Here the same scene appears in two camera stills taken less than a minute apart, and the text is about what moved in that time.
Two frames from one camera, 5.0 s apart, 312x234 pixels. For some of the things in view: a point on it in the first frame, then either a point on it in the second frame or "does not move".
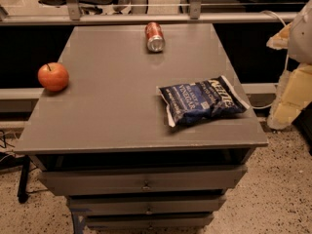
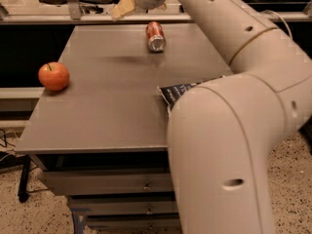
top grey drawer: (63, 182) does not move
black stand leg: (22, 194) does not move
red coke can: (155, 40) does not move
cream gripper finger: (281, 40) → (162, 7)
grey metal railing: (194, 15) does not move
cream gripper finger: (293, 95) → (124, 7)
